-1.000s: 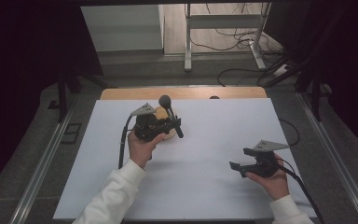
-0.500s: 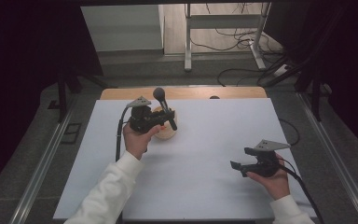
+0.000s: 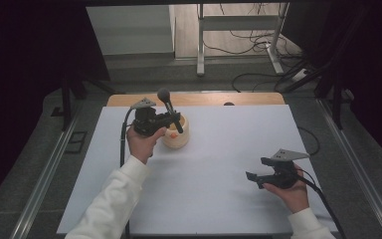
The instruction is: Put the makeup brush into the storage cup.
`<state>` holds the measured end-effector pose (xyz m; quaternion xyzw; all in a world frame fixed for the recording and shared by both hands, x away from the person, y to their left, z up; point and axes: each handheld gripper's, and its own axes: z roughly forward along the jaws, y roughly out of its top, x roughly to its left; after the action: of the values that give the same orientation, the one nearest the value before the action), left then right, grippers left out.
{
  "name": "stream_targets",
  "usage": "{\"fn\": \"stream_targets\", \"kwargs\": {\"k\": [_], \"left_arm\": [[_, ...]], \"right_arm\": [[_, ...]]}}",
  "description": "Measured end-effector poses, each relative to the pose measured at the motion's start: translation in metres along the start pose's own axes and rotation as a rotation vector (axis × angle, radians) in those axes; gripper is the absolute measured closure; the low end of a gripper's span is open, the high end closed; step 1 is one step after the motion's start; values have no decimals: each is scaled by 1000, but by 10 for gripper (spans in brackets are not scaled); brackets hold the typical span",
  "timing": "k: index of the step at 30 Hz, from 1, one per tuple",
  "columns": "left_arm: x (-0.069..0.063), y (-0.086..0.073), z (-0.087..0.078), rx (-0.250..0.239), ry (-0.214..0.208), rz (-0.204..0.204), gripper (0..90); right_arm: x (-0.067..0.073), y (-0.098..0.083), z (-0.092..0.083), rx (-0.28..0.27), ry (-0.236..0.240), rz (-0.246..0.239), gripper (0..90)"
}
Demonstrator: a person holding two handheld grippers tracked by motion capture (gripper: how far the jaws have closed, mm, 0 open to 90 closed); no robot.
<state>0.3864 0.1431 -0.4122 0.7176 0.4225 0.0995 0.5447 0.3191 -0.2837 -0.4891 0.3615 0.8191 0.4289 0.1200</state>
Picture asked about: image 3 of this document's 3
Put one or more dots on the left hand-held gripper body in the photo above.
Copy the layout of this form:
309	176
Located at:
146	122

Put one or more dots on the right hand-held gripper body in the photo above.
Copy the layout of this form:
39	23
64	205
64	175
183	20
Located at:
285	177

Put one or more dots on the beige ceramic cup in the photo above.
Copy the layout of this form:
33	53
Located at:
179	137

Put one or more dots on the black makeup brush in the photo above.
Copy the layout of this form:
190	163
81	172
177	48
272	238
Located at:
164	94

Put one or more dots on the person's left hand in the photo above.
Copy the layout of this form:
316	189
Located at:
142	144

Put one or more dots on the person's right hand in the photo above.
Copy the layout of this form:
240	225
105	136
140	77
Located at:
295	197

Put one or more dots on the white table sheet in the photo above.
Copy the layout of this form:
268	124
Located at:
212	172

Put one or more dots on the black floor socket plate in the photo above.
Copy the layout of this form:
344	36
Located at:
76	142

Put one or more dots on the black metal stand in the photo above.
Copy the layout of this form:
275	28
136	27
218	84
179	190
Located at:
67	99
336	106

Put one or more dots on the grey white cabinet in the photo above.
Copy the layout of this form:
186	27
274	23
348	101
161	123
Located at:
131	30

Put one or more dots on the white power strip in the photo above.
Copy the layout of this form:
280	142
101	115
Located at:
300	74

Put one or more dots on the aluminium floor rail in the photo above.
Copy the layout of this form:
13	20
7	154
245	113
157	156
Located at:
358	169
44	172

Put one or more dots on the white metal desk frame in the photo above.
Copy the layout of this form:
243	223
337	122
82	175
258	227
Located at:
238	22

